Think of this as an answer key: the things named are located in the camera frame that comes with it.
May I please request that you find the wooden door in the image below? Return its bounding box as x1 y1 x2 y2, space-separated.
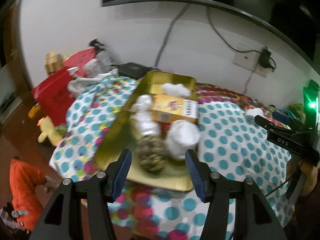
2 5 34 130

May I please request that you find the clear plastic bag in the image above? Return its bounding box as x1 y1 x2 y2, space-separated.
166 120 201 161

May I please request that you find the yellow plush toy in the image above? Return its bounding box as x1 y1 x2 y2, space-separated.
37 116 66 146

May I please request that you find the white paper ball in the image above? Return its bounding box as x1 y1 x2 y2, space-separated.
162 82 192 98

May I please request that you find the brown cardboard box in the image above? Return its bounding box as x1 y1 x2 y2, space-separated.
44 52 66 77

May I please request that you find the gold metal tin box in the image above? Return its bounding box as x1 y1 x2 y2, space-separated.
94 70 200 192

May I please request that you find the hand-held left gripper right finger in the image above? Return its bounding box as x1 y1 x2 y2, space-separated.
185 149 288 240

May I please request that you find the black television cable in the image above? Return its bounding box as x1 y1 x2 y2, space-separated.
206 5 263 53

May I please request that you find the colourful patterned packet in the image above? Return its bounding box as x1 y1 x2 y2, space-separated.
290 102 307 121

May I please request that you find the black set-top box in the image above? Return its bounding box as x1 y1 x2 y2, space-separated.
117 62 152 79

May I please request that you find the large red bag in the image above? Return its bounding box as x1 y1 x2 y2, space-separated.
32 69 78 127

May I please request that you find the clear plastic jar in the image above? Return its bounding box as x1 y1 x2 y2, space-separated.
84 59 101 78

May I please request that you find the black power adapter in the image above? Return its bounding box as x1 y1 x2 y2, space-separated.
257 47 273 68

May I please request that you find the black adapter cable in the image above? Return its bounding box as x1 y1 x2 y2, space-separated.
242 57 277 95

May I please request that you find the white wall socket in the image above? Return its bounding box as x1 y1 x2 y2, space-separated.
255 65 270 77

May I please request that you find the small red bag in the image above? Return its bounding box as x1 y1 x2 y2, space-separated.
64 50 97 77

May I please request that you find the black set-top box cable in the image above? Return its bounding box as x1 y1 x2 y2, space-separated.
155 4 188 67

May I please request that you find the person's right hand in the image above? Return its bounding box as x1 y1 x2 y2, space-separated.
301 165 320 198

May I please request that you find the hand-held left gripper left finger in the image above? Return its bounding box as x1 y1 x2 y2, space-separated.
29 149 132 240

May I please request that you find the orange jacket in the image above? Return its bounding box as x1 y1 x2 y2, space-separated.
9 156 48 231

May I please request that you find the polka dot tablecloth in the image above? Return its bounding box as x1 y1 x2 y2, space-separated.
49 75 307 240

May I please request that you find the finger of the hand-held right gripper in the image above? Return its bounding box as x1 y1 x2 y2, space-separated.
254 115 292 132
272 111 305 128

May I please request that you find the spray bottle with black nozzle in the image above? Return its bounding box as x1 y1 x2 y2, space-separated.
90 39 113 68

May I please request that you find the white wall plate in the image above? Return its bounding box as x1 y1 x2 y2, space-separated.
233 44 261 68

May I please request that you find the yellow cardboard box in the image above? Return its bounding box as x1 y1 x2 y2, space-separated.
150 94 198 125

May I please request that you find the small white cloth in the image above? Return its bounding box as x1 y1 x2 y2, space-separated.
245 107 263 120

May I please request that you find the plastic bag of dried nuts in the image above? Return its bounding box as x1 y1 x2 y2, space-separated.
135 115 167 173

